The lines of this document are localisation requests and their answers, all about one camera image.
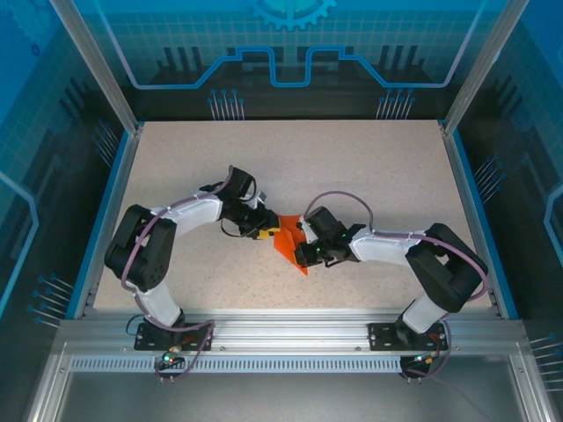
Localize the orange paper sheet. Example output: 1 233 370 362
271 214 311 277

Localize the small connector board green light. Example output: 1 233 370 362
406 351 441 368
158 346 185 367

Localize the grey metal front shelf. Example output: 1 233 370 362
26 342 546 422

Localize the blue printed back panel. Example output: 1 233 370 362
56 0 507 122

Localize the blue printed side panel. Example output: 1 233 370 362
0 0 133 422
452 0 563 422

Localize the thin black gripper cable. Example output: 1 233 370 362
219 219 247 239

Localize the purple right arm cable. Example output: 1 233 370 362
305 190 490 383

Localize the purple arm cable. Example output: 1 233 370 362
121 164 234 384
305 190 490 383

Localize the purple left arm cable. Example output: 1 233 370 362
121 164 234 384

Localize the aluminium front rail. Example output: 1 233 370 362
56 309 529 353

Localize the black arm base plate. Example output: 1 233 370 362
368 322 450 352
134 322 216 352

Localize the aluminium side rail blue trim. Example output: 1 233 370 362
442 122 520 320
65 124 145 320

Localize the slotted aluminium cable duct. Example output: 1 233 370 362
68 356 417 375

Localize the aluminium frame post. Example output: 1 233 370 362
48 0 145 135
442 0 531 135

